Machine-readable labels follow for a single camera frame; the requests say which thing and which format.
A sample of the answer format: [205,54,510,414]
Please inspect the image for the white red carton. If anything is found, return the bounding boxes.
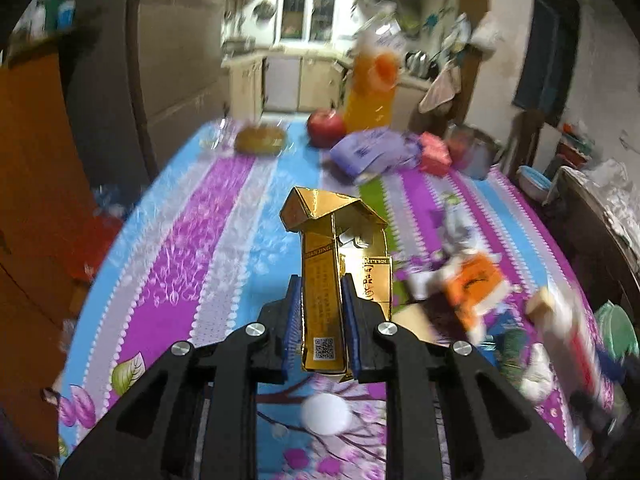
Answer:
[525,287,601,396]

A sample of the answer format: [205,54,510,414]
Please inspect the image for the floral printed tablecloth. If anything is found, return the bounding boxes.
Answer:
[52,117,616,480]

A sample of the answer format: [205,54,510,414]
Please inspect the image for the orange wooden cabinet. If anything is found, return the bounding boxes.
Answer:
[0,45,123,461]

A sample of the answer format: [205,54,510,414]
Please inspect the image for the grey refrigerator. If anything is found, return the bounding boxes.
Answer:
[50,0,233,196]

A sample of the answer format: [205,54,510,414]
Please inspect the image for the crumpled white tissue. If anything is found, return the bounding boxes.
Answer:
[519,344,555,402]

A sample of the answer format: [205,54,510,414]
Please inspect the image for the red plastic basket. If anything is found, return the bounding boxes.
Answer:
[556,124,597,172]

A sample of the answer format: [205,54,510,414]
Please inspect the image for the hanging white plastic bag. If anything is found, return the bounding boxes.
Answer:
[469,14,502,50]

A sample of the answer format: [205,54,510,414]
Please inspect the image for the dark window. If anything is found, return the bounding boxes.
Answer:
[512,0,583,128]

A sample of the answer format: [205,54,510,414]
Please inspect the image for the white sheet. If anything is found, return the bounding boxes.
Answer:
[570,157,640,241]

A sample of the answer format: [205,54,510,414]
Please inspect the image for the beige kitchen base cabinets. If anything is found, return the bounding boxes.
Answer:
[222,50,351,116]

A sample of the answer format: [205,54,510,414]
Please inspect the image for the orange juice bottle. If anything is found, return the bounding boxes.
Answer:
[342,15,403,133]

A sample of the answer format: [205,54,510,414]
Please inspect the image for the brown wooden table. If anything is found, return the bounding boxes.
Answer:
[550,165,640,311]

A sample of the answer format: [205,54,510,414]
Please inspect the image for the pink box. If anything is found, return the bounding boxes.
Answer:
[417,131,453,176]

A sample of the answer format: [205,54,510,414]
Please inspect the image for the gold cigarette box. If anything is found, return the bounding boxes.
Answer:
[279,186,393,383]

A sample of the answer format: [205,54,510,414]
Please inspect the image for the blue basin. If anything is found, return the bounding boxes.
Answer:
[517,165,553,201]

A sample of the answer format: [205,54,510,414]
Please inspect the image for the crumpled white wrapper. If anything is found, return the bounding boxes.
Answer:
[440,205,481,256]

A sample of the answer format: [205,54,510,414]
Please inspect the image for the brown bread bun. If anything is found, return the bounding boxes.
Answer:
[234,124,288,156]

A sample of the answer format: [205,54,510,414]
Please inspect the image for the white ball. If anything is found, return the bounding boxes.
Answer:
[301,393,351,436]

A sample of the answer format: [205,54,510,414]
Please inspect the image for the hanging pink towel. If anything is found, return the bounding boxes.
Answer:
[417,62,463,116]

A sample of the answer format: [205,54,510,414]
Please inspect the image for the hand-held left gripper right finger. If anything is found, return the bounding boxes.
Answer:
[341,272,588,480]

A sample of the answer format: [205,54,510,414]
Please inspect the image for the green trash bin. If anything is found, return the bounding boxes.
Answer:
[592,300,640,376]

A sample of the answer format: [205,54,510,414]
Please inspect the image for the kitchen window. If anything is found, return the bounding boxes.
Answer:
[280,0,351,43]

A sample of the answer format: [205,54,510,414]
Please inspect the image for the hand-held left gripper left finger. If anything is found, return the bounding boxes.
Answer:
[59,274,304,480]

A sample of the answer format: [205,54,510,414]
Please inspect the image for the red apple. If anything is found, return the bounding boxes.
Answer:
[306,108,347,148]

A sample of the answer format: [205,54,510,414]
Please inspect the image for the steel pot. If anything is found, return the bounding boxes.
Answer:
[447,122,501,181]

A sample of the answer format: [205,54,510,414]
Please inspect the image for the wooden chair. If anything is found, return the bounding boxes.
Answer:
[509,109,547,177]

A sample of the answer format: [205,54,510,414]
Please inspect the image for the purple packet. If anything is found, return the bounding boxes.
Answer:
[329,128,421,178]

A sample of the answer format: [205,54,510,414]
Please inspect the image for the orange packet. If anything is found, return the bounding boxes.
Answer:
[442,252,511,331]

